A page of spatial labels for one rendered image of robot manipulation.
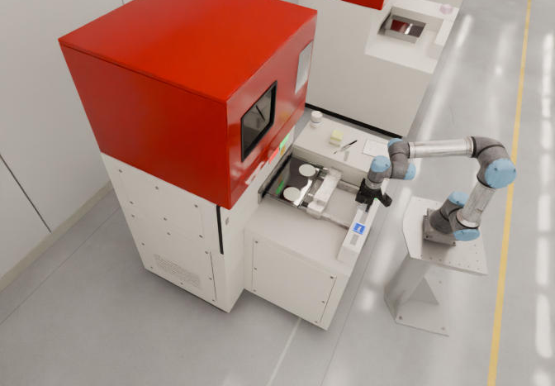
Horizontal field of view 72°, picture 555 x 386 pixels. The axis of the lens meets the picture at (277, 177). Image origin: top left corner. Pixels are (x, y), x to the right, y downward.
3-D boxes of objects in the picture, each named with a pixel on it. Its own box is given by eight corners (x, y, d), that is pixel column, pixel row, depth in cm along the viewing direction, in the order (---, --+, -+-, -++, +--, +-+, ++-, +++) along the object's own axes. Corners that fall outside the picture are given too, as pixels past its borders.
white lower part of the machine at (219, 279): (145, 274, 278) (118, 203, 218) (209, 197, 329) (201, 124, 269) (229, 319, 260) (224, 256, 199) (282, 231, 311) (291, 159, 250)
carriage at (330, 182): (305, 213, 217) (306, 210, 215) (329, 173, 240) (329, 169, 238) (319, 219, 215) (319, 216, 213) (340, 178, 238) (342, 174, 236)
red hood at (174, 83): (100, 152, 188) (56, 38, 144) (195, 74, 238) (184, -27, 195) (231, 212, 168) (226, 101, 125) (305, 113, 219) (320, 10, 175)
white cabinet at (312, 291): (244, 294, 272) (243, 228, 212) (299, 202, 332) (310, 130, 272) (326, 336, 255) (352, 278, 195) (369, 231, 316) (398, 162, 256)
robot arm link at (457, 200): (458, 205, 211) (471, 188, 201) (465, 225, 202) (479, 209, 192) (438, 202, 210) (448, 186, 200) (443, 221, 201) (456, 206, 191)
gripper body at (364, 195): (358, 191, 186) (364, 174, 177) (376, 197, 184) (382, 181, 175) (353, 202, 181) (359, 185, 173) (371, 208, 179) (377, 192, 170)
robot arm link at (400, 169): (413, 154, 169) (389, 151, 169) (419, 172, 161) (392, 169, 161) (408, 166, 175) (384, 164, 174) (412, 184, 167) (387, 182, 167)
